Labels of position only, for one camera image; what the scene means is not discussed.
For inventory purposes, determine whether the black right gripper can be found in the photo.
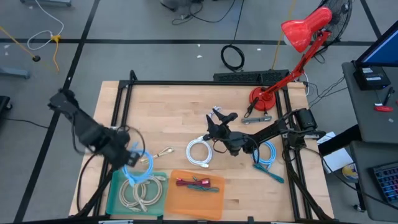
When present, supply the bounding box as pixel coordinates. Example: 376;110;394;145
205;108;257;156

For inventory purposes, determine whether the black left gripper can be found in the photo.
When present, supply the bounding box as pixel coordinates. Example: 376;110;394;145
107;133;141;169

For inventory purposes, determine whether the light blue cable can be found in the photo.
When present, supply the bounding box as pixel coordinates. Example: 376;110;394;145
121;141;155;187
251;140;277;170

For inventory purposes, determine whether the grey braided cable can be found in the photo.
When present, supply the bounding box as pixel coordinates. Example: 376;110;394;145
241;114;273;124

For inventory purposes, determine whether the thick white cable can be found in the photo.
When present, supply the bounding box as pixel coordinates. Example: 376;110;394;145
185;136;214;169

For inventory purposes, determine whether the teal braided cable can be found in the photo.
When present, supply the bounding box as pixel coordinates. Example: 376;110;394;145
186;175;220;193
252;163;285;184

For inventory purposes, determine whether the translucent green tray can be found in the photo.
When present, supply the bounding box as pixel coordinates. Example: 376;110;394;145
105;169;169;217

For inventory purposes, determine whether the white paper sheet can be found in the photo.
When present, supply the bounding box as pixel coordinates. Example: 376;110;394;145
316;131;356;174

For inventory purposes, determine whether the red desk lamp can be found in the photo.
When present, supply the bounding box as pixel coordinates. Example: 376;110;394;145
248;6;333;112

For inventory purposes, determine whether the yellow blue round object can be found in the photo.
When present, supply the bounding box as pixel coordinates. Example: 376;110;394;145
341;162;360;182

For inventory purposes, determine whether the black wheeled base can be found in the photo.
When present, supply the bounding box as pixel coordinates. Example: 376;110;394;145
0;95;13;119

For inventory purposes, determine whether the grey desk with monitor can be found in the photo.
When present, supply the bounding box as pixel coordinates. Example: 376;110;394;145
341;61;398;144

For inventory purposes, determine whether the grey stand foot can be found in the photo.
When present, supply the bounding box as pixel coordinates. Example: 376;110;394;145
0;66;31;80
19;0;72;7

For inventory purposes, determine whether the grey desk with keyboard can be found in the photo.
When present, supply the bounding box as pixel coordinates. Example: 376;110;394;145
349;140;398;223

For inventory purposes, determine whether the small black computer box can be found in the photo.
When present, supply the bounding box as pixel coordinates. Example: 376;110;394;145
353;63;392;91

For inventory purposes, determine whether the black floor fan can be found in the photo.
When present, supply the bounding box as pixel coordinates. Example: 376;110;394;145
316;0;354;47

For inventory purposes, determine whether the black pen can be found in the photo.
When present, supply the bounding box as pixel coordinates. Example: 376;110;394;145
382;86;395;106

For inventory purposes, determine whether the backlit keyboard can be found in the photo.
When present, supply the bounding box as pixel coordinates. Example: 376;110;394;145
369;161;398;205

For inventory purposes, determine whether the computer monitor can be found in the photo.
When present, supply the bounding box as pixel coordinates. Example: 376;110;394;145
355;20;398;68

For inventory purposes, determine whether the black lamp cord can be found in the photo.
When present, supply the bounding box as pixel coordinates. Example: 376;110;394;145
244;96;259;118

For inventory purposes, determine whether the black aluminium table frame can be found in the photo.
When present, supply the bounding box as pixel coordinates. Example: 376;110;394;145
70;70;335;224

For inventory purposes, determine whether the coiled black floor cable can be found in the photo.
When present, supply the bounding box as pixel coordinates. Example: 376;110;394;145
220;0;246;72

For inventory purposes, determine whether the yellow floor cable by box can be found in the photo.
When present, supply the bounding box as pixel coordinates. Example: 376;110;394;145
271;0;297;70

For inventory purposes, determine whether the thin black floor cable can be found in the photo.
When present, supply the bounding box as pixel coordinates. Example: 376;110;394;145
172;0;238;26

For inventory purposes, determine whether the black floor power cable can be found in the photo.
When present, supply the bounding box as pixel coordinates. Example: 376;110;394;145
0;116;50;130

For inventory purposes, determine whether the knotted yellow floor cable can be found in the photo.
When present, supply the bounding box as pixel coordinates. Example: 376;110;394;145
0;26;62;73

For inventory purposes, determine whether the white floor cable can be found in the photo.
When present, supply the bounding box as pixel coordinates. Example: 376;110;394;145
27;0;65;51

